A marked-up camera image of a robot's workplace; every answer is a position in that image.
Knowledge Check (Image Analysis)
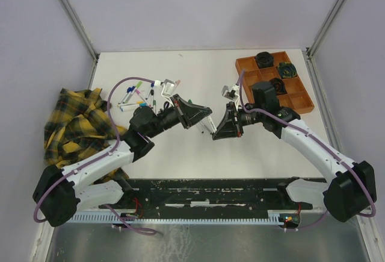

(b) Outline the white cable duct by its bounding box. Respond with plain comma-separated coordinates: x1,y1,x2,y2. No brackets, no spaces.
68,211,299,226

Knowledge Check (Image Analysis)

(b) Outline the orange compartment tray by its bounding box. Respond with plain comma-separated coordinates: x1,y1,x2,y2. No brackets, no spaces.
235,51,315,114

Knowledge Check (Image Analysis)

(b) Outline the left aluminium frame post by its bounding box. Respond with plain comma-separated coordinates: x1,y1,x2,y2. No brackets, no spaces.
45,0,99,61

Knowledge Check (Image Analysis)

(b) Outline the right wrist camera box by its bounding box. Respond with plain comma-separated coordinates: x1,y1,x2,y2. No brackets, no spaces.
221,84,241,109

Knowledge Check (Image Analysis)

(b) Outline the black marker pen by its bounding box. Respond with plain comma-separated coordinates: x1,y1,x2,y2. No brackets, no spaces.
197,123,205,134

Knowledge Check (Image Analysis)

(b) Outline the yellow plaid cloth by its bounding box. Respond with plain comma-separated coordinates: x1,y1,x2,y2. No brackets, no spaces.
43,88,116,169

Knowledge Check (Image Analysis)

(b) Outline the right aluminium frame post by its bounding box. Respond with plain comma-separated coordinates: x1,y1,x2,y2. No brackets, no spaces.
306,0,362,60

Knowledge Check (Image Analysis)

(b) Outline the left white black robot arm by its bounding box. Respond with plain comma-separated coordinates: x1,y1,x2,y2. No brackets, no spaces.
32,95,212,227

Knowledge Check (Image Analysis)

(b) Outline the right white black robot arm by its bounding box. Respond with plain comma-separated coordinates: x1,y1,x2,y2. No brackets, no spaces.
212,81,377,222

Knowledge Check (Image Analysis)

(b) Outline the yellow capped highlighter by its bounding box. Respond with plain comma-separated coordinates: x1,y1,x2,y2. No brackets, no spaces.
117,101,146,107

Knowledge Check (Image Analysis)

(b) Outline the pastel purple highlighter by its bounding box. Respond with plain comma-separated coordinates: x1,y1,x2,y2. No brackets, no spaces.
207,115,217,134

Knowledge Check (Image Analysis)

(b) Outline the aluminium frame post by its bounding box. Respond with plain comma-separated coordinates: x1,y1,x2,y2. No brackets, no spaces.
45,0,99,61
306,0,362,60

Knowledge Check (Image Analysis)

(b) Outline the black orange rolled sock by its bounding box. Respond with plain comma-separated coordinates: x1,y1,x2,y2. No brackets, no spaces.
269,78,287,95

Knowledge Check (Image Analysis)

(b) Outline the black rolled sock top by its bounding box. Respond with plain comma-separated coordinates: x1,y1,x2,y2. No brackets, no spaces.
254,51,274,69

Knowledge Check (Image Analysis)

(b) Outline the green blue rolled sock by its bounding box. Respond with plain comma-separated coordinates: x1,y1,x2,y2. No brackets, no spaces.
277,62,297,79

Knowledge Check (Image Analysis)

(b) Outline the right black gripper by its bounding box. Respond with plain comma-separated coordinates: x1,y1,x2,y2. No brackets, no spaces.
212,101,265,139

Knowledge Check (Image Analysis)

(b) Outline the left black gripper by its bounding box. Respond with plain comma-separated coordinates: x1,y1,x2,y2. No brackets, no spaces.
147,94,212,139

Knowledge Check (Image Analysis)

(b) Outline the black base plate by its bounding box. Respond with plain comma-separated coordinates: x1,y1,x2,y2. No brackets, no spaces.
112,178,312,219

